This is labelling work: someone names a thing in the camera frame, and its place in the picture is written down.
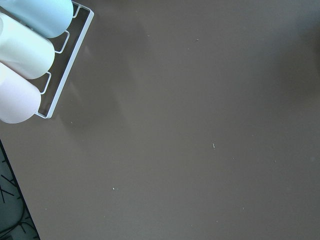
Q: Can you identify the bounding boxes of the white wire cup rack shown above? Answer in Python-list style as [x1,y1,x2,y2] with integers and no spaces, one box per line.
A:
[30,1,94,119]

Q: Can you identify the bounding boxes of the white plastic cup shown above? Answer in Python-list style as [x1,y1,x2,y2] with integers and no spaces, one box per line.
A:
[0,13,55,80]

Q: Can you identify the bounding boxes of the pink plastic cup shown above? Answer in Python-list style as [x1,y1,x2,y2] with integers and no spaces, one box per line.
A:
[0,63,41,124]

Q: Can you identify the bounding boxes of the light blue plastic cup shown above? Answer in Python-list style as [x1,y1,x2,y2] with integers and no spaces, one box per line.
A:
[0,0,74,38]

